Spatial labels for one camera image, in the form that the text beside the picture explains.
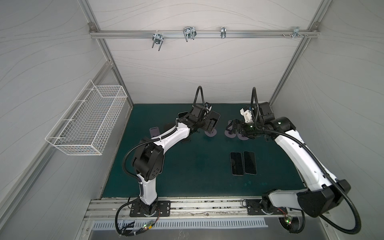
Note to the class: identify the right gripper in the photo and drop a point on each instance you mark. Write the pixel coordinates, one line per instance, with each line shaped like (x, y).
(237, 126)

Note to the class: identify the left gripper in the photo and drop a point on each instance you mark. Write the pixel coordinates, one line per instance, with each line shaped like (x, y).
(207, 122)

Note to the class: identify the purple round stand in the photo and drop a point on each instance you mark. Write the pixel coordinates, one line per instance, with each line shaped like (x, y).
(242, 138)
(229, 130)
(154, 132)
(211, 134)

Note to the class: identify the white edged phone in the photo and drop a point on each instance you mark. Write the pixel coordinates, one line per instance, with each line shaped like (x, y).
(250, 165)

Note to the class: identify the purple phone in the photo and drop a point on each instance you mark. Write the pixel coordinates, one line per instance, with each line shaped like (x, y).
(237, 164)
(216, 115)

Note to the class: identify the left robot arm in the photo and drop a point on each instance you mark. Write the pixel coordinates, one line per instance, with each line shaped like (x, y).
(145, 161)

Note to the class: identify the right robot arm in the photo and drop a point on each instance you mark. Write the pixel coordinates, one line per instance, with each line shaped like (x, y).
(323, 190)

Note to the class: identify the black back-left phone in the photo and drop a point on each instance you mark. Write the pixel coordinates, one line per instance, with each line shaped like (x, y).
(182, 114)

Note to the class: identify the aluminium cross rail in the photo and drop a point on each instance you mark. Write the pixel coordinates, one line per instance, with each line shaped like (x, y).
(207, 34)

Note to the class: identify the white wire basket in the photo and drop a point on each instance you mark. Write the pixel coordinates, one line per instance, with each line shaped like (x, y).
(85, 127)

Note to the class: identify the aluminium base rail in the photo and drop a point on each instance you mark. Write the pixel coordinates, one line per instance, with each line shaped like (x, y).
(180, 208)

